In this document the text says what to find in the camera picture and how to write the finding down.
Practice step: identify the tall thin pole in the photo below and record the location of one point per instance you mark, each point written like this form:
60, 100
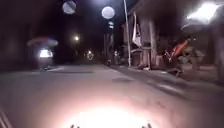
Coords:
127, 33

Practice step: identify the white hanging banner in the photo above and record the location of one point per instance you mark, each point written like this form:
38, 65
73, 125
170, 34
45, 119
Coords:
136, 37

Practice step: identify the dark asphalt road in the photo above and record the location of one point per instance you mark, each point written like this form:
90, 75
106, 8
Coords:
83, 87

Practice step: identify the building with dark front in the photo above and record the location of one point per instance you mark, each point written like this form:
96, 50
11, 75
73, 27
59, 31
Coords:
147, 31

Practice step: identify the parked orange motorcycle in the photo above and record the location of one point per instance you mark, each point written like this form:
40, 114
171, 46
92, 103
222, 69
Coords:
174, 56

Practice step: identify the street stall with umbrella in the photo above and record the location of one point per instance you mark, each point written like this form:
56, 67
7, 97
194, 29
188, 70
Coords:
45, 53

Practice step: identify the robot's own part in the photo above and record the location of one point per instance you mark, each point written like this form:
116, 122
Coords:
74, 126
147, 126

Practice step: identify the raised concrete pavement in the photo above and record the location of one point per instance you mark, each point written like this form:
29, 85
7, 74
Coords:
200, 76

